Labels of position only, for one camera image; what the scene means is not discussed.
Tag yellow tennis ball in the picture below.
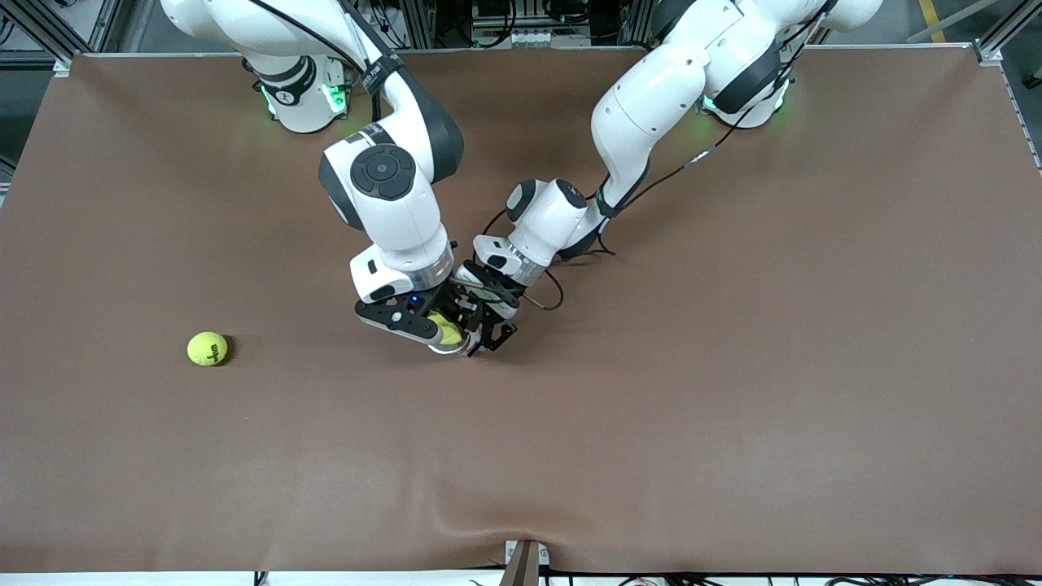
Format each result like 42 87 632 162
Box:
186 331 230 367
430 312 465 347

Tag clear tennis ball can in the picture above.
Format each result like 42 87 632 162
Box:
427 330 475 356

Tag brown table mat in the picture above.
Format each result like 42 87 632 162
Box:
0 46 1042 575

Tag metal clamp bracket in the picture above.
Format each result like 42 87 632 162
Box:
503 539 551 586

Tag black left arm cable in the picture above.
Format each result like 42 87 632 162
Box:
480 0 839 312

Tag aluminium frame profile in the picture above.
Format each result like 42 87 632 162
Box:
623 0 654 46
399 0 437 48

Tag aluminium frame post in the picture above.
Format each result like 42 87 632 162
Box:
0 0 123 78
973 0 1042 172

